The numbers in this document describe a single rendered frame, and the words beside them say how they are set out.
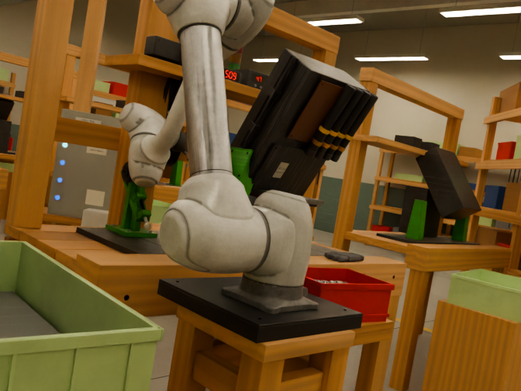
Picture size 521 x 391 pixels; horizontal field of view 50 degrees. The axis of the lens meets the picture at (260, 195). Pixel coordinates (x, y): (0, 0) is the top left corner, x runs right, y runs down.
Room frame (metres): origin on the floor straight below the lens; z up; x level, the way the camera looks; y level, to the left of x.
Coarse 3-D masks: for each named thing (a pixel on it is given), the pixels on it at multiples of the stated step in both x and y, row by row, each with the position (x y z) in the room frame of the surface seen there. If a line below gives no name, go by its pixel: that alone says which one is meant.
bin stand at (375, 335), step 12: (372, 324) 1.67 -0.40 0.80; (384, 324) 1.71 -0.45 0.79; (360, 336) 1.63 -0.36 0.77; (372, 336) 1.68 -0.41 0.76; (384, 336) 1.72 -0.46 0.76; (372, 348) 1.73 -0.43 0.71; (384, 348) 1.74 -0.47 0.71; (372, 360) 1.73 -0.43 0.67; (384, 360) 1.75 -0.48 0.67; (372, 372) 1.72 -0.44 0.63; (360, 384) 1.75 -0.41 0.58; (372, 384) 1.72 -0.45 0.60
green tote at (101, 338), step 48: (0, 240) 1.22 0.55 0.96; (0, 288) 1.22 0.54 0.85; (48, 288) 1.10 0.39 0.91; (96, 288) 0.96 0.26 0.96; (48, 336) 0.69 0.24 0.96; (96, 336) 0.73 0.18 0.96; (144, 336) 0.78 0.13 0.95; (0, 384) 0.66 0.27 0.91; (48, 384) 0.69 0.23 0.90; (96, 384) 0.74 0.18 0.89; (144, 384) 0.79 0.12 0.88
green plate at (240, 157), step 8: (232, 152) 2.11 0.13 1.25; (240, 152) 2.07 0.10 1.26; (248, 152) 2.04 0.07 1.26; (232, 160) 2.09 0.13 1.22; (240, 160) 2.06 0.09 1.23; (248, 160) 2.04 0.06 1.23; (240, 168) 2.04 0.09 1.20; (248, 168) 2.06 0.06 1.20; (240, 176) 2.02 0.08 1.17; (248, 184) 2.07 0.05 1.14; (248, 192) 2.07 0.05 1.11
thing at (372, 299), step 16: (320, 272) 1.82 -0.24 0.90; (336, 272) 1.86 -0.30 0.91; (352, 272) 1.87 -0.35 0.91; (320, 288) 1.55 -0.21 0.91; (336, 288) 1.59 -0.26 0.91; (352, 288) 1.62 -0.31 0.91; (368, 288) 1.66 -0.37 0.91; (384, 288) 1.71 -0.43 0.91; (352, 304) 1.64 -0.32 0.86; (368, 304) 1.68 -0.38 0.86; (384, 304) 1.72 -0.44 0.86; (368, 320) 1.69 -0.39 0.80; (384, 320) 1.73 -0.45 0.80
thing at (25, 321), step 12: (0, 300) 1.15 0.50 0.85; (12, 300) 1.17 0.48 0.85; (0, 312) 1.08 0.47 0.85; (12, 312) 1.09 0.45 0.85; (24, 312) 1.10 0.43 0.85; (0, 324) 1.01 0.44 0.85; (12, 324) 1.02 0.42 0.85; (24, 324) 1.03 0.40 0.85; (36, 324) 1.04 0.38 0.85; (48, 324) 1.06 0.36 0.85; (0, 336) 0.96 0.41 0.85; (12, 336) 0.97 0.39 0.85; (24, 336) 0.97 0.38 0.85
